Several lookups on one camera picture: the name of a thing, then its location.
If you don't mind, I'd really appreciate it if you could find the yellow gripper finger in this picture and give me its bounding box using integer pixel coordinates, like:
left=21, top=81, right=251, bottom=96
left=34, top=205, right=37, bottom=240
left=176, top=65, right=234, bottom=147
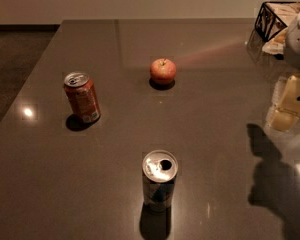
left=278, top=72, right=300, bottom=117
left=266, top=106, right=299, bottom=132

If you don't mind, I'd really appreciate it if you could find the silver blue redbull can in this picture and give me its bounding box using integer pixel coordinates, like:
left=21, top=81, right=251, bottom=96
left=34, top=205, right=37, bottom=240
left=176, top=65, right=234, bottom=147
left=142, top=150, right=179, bottom=213

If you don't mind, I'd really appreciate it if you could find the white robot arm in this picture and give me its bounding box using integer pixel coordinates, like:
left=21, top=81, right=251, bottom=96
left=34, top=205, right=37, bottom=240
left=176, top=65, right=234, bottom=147
left=266, top=12, right=300, bottom=132

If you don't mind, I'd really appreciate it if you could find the red coke can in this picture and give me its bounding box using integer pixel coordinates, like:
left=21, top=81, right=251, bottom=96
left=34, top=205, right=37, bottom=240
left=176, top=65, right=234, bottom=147
left=64, top=72, right=101, bottom=124

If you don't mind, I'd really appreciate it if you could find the red apple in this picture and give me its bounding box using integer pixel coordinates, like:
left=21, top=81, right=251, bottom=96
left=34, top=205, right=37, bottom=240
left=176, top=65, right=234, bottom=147
left=150, top=58, right=177, bottom=85

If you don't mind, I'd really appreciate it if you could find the black wire basket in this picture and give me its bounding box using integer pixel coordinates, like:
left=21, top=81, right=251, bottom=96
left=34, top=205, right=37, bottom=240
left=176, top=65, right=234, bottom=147
left=255, top=1, right=300, bottom=55

